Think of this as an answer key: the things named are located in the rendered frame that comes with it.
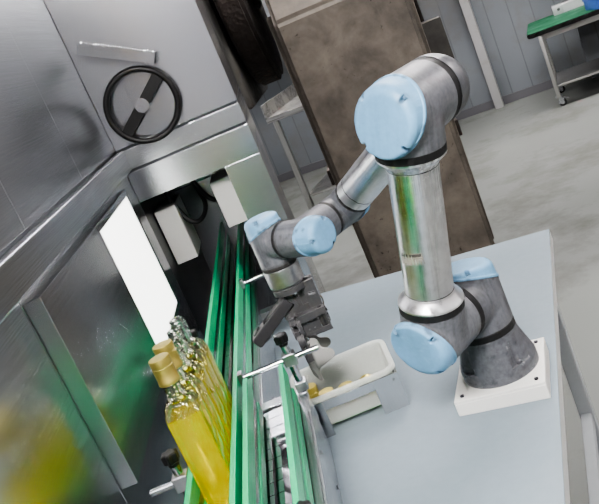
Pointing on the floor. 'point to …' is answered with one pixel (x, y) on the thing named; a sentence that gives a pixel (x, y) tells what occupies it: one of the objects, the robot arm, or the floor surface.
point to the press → (349, 94)
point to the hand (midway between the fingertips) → (315, 370)
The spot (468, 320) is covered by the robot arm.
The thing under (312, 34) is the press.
